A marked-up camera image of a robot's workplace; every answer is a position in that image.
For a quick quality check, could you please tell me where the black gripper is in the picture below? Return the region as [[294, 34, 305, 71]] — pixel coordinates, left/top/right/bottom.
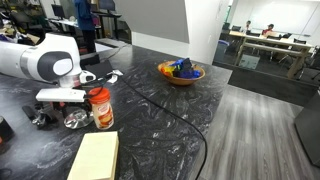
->
[[61, 100, 94, 120]]

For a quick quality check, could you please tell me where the black counter outlet box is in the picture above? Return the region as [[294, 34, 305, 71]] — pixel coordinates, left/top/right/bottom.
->
[[79, 52, 114, 79]]

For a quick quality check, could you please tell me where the small orange-capped creamer bottle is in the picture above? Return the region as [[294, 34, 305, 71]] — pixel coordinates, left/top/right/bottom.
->
[[87, 87, 115, 130]]

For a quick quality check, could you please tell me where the black can opener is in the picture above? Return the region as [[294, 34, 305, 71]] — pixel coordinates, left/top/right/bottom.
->
[[21, 103, 58, 130]]

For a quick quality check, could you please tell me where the white office desk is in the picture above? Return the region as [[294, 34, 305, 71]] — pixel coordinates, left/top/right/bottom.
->
[[48, 18, 79, 34]]

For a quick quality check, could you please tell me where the standing person in blue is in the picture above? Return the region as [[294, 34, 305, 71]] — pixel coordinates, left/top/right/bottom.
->
[[73, 0, 99, 54]]

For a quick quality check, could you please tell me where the yellow toy block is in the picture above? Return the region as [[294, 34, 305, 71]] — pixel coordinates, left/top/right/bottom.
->
[[160, 64, 176, 78]]

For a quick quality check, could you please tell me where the black computer monitor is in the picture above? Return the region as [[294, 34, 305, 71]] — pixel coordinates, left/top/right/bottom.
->
[[98, 0, 116, 12], [51, 3, 66, 19]]

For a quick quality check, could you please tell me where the black standing desk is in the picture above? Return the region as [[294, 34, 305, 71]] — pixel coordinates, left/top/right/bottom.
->
[[91, 9, 123, 40]]

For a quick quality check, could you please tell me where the wooden bowl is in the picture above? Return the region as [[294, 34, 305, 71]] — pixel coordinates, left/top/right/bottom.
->
[[157, 60, 206, 87]]

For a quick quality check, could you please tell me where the dark navy toy block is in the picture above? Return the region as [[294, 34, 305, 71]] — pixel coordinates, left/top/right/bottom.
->
[[172, 68, 188, 79]]

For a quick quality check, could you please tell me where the blue toy block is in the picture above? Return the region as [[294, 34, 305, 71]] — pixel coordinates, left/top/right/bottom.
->
[[179, 69, 202, 80], [169, 58, 186, 68]]

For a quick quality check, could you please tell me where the dark grey toy block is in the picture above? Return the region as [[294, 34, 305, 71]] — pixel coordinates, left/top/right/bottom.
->
[[181, 57, 195, 73]]

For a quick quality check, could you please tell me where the blue waste bin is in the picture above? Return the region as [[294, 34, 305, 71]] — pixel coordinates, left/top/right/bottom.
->
[[213, 39, 230, 64]]

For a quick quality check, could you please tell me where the grey box under table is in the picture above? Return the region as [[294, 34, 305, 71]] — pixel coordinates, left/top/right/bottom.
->
[[239, 53, 261, 70]]

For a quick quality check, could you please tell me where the seated person white shirt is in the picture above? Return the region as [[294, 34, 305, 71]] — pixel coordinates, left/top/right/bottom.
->
[[244, 20, 253, 34]]

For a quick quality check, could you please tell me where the wooden conference table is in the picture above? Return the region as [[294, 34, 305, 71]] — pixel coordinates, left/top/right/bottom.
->
[[229, 30, 313, 79]]

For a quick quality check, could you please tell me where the seated person red shirt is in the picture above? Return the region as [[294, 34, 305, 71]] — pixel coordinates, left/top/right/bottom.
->
[[261, 23, 275, 36]]

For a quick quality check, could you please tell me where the white projection screen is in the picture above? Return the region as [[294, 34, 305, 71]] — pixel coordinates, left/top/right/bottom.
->
[[249, 1, 319, 35]]

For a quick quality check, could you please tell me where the black cabinet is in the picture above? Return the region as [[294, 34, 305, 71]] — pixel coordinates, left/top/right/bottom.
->
[[293, 87, 320, 168]]

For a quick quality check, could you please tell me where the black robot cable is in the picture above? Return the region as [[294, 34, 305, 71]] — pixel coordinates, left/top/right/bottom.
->
[[83, 74, 113, 99]]

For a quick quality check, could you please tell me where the grey acoustic wall panel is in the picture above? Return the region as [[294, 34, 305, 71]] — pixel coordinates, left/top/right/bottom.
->
[[113, 0, 190, 44]]

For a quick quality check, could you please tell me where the black counter cable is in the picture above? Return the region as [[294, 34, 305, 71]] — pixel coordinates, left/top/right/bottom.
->
[[118, 75, 208, 180]]

